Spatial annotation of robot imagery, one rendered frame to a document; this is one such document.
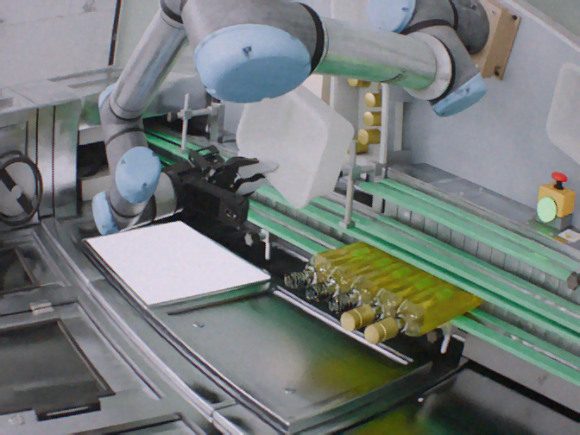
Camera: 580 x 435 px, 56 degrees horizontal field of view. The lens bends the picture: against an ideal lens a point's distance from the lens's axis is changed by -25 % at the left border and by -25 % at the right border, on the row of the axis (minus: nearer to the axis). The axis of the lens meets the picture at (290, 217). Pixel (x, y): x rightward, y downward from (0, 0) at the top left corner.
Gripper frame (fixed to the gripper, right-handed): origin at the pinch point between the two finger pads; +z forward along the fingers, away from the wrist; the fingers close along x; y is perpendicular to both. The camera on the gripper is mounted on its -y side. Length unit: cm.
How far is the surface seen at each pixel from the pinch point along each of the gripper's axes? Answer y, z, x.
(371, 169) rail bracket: -4.5, 19.5, 2.0
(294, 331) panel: -16.6, -2.6, 24.6
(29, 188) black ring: 70, -37, 38
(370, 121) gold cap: 7.7, 29.4, -0.1
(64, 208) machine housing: 68, -25, 49
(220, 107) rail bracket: 55, 22, 21
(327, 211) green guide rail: 1.3, 16.0, 15.3
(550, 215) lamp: -45, 28, -14
